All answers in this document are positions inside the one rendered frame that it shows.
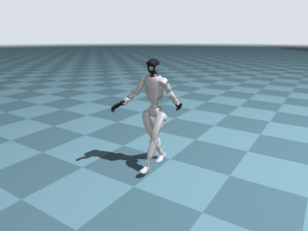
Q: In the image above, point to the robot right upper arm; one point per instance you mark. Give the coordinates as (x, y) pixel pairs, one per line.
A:
(140, 85)

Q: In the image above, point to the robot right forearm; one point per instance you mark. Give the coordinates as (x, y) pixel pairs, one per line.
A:
(128, 98)

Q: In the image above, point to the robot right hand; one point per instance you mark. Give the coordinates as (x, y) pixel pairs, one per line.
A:
(117, 105)

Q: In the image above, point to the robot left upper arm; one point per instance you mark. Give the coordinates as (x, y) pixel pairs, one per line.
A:
(164, 82)

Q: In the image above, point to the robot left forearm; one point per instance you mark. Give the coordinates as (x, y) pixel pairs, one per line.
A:
(174, 99)

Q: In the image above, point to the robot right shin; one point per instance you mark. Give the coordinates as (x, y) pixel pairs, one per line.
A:
(159, 148)

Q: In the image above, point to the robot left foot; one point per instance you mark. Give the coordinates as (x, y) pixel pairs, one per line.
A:
(144, 170)

